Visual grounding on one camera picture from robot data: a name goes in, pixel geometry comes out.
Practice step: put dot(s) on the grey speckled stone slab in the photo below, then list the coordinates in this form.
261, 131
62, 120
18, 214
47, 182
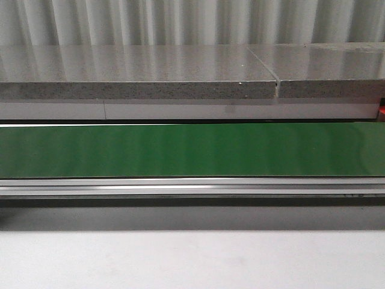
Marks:
133, 72
325, 70

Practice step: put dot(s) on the grey speckled stone slab left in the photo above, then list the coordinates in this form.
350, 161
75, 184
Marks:
133, 72

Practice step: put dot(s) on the grey speckled stone slab right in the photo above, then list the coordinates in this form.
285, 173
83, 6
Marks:
325, 70

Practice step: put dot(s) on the white corrugated curtain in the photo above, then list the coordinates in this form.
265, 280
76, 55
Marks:
189, 22

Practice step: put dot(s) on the aluminium conveyor side rail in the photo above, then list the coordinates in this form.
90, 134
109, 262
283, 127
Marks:
191, 187

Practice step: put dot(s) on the green conveyor belt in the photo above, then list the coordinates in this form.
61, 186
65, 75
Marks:
231, 149

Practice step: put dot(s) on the white panel under slab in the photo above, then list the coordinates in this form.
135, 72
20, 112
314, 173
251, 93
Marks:
188, 109

